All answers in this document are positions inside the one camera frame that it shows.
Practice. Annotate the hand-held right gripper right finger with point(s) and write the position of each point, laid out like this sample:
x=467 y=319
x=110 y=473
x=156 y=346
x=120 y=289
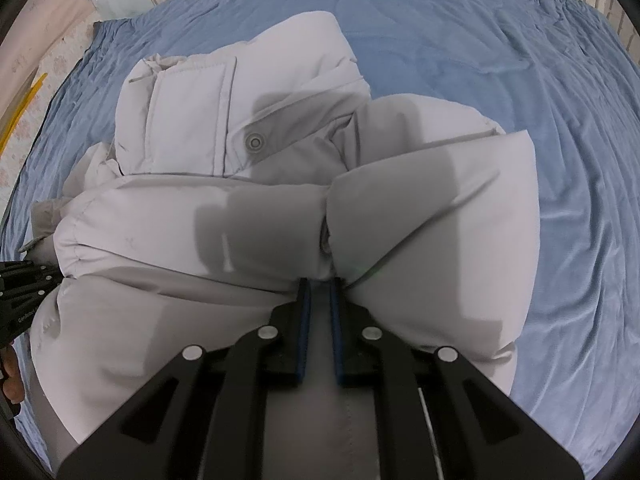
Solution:
x=336 y=340

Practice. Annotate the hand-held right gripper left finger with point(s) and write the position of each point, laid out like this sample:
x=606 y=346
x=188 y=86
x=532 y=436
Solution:
x=303 y=340

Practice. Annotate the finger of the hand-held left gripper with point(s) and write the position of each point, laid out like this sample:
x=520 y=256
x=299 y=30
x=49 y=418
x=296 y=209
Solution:
x=35 y=291
x=25 y=269

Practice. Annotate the light grey padded coat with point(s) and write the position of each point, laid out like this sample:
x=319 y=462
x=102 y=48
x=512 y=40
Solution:
x=250 y=235

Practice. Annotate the person's left hand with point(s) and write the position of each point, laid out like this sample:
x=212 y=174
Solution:
x=12 y=385

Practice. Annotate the floral mattress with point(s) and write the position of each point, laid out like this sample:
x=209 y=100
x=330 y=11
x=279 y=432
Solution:
x=35 y=125

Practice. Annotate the yellow plastic strip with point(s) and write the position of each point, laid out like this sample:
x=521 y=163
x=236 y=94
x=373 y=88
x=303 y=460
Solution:
x=25 y=102

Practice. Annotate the pink headboard panel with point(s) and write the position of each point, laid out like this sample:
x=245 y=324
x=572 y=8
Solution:
x=45 y=25

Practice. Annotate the blue bed sheet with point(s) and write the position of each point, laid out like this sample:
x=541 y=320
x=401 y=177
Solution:
x=475 y=60

